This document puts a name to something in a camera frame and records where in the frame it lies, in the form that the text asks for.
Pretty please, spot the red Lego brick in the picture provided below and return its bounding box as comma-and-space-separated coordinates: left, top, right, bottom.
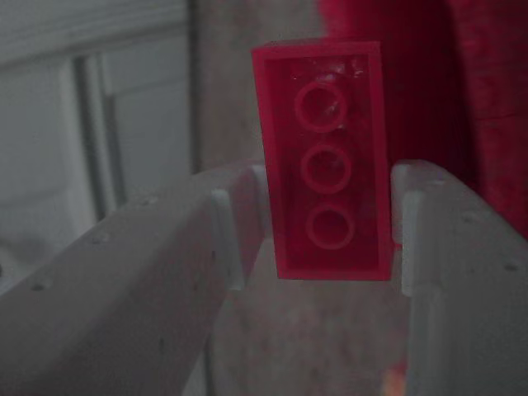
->
250, 37, 394, 283

